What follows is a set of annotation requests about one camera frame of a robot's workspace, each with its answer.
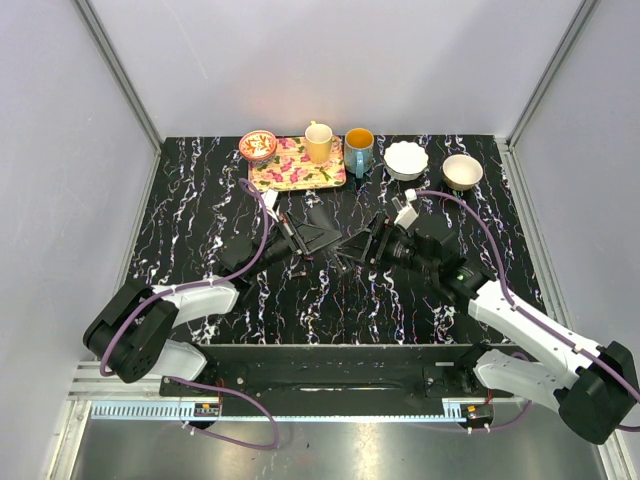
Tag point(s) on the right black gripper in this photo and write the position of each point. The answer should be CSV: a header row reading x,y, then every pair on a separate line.
x,y
361,247

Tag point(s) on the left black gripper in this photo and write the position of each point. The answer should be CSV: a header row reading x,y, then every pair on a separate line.
x,y
308,239

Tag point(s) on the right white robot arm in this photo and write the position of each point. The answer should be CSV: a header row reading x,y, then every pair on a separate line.
x,y
592,387

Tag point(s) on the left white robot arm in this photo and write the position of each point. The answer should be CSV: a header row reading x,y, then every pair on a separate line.
x,y
131,333

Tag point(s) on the floral rectangular tray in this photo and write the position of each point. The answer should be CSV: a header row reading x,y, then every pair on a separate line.
x,y
292,170

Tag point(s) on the yellow mug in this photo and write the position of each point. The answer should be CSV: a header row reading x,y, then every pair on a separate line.
x,y
318,142

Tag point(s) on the white scalloped plate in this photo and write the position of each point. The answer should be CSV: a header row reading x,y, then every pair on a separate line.
x,y
405,161

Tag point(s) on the blue mug orange inside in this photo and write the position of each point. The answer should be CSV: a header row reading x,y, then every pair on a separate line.
x,y
358,151

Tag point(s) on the small red patterned bowl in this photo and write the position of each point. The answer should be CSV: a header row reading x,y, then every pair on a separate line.
x,y
257,145

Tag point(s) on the cream bowl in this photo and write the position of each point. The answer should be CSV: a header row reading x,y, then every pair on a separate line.
x,y
462,172

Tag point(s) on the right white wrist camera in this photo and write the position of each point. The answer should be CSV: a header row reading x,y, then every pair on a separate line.
x,y
406,214

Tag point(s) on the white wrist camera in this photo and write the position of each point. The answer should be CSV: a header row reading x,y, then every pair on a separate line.
x,y
271,201
406,214

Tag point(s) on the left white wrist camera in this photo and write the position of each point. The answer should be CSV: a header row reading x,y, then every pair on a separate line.
x,y
271,201

